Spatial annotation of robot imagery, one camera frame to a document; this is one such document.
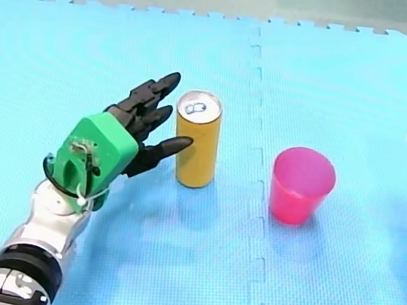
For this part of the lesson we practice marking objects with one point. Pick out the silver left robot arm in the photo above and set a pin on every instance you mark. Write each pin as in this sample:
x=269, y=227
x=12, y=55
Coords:
x=73, y=167

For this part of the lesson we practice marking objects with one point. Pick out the pink plastic cup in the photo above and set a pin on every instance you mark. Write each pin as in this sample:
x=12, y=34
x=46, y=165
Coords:
x=300, y=187

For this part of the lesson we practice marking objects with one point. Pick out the yellow drink can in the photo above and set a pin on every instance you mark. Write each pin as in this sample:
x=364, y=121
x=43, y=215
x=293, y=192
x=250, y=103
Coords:
x=196, y=140

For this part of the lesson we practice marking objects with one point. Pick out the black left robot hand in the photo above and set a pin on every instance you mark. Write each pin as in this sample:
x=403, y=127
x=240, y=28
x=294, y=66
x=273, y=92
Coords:
x=140, y=108

